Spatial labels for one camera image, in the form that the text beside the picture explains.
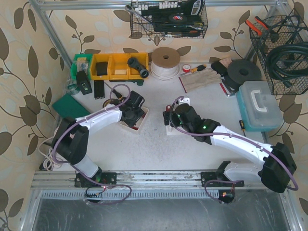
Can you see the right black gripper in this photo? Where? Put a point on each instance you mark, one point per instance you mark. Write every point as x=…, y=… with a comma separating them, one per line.
x=166, y=118

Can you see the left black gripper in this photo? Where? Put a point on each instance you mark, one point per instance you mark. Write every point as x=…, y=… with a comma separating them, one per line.
x=134, y=117

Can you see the white tray of springs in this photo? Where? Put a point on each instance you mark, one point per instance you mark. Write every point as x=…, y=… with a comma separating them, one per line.
x=139, y=124

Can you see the white peg base plate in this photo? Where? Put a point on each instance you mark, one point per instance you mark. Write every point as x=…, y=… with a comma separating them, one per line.
x=170, y=130

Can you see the beige work glove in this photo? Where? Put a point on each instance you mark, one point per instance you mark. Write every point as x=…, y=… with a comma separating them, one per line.
x=200, y=79

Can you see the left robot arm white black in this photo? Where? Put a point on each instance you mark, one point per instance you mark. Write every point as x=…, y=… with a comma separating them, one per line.
x=71, y=139

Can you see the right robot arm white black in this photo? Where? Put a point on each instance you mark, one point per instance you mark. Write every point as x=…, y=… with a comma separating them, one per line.
x=272, y=165

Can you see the orange tip screwdriver left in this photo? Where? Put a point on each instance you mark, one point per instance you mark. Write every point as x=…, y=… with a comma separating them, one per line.
x=118, y=95

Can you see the brown tape roll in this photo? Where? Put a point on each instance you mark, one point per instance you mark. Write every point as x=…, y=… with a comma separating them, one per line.
x=108, y=102

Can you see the black ribbed block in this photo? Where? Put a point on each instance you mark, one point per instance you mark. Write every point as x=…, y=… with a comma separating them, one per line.
x=99, y=92

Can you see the yellow storage bin row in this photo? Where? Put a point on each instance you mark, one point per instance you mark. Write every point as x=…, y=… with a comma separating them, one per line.
x=114, y=66

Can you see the red tape roll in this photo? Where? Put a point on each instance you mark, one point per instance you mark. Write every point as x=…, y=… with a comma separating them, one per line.
x=186, y=68

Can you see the black pipe fitting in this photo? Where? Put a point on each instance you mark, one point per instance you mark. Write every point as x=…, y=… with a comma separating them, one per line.
x=135, y=64

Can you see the orange black screwdriver right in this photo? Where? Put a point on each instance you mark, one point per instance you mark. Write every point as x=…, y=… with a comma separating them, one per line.
x=196, y=69

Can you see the black green device box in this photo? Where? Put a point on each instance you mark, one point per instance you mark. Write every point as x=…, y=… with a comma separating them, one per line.
x=83, y=83

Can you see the glass jar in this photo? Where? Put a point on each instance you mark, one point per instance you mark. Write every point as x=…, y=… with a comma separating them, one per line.
x=72, y=87

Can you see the black sanding block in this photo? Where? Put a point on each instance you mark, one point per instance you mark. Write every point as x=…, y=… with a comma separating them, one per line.
x=219, y=68

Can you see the green storage bin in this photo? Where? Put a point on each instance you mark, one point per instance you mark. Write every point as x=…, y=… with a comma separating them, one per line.
x=81, y=62

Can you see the small yellow black screwdriver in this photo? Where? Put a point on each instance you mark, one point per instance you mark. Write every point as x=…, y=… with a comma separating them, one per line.
x=242, y=125

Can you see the black filament spool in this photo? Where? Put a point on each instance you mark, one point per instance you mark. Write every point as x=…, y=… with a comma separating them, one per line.
x=240, y=71

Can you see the teal clear toolbox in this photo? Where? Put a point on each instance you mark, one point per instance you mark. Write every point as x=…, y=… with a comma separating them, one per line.
x=258, y=107

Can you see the white cable spool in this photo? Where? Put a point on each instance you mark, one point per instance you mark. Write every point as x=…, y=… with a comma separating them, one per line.
x=165, y=64

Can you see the wire basket top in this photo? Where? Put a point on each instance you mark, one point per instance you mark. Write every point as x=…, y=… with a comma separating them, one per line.
x=167, y=19

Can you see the wire basket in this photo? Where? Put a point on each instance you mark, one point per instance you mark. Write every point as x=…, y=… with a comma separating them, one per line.
x=167, y=19
x=282, y=52

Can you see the wire basket right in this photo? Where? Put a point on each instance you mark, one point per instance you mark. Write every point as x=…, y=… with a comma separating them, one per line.
x=282, y=52

